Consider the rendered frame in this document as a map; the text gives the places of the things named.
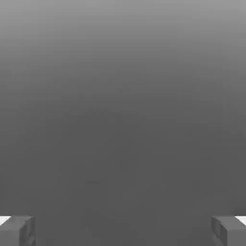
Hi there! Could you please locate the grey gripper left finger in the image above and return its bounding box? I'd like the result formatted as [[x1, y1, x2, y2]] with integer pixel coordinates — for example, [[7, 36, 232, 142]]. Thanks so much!
[[0, 215, 37, 246]]

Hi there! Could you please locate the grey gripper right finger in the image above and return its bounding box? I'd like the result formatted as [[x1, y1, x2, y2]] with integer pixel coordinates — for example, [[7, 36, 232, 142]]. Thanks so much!
[[210, 215, 246, 246]]

